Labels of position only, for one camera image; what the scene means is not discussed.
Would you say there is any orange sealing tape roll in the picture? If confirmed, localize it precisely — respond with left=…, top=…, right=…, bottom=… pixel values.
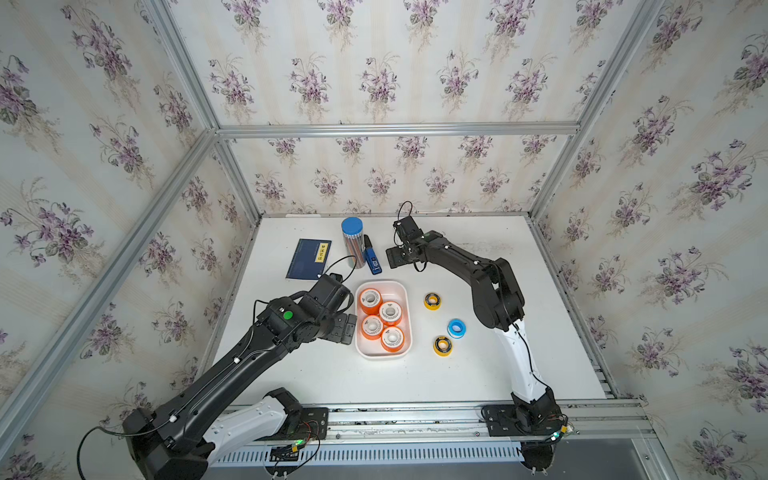
left=360, top=315, right=384, bottom=341
left=380, top=326, right=405, bottom=353
left=378, top=301, right=403, bottom=327
left=358, top=288, right=382, bottom=315

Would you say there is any white plastic storage box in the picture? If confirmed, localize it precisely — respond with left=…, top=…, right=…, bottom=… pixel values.
left=354, top=280, right=413, bottom=360

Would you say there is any small yellow-black tape roll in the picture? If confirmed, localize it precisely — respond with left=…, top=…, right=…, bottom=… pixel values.
left=432, top=336, right=453, bottom=357
left=424, top=292, right=442, bottom=311

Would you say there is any blue-centred orange tape roll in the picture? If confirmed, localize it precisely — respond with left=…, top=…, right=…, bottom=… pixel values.
left=447, top=319, right=466, bottom=339

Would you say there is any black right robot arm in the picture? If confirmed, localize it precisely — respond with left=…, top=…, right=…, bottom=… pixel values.
left=386, top=217, right=568, bottom=441

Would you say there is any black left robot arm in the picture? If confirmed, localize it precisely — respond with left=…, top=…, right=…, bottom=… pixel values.
left=122, top=273, right=356, bottom=479

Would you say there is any blue stapler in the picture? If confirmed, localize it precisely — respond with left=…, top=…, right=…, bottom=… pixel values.
left=363, top=234, right=382, bottom=275

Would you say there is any blue-lidded pencil tube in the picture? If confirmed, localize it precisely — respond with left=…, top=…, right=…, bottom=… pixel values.
left=341, top=217, right=365, bottom=269

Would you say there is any dark blue book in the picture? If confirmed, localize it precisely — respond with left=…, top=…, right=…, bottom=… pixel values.
left=286, top=238, right=332, bottom=281

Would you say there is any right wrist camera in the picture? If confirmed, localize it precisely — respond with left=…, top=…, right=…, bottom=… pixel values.
left=395, top=216, right=423, bottom=243

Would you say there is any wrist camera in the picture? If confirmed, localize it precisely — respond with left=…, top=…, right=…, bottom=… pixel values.
left=311, top=273, right=344, bottom=304
left=395, top=216, right=423, bottom=243

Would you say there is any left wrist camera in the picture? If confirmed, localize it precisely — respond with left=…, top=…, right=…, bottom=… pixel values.
left=311, top=273, right=344, bottom=304

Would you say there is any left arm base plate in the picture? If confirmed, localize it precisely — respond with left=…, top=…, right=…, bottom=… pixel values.
left=255, top=407, right=330, bottom=441

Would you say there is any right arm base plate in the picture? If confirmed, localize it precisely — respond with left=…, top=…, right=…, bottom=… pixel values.
left=480, top=399, right=568, bottom=439

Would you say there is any aluminium front rail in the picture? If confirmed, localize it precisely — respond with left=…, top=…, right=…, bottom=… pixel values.
left=155, top=398, right=655, bottom=448

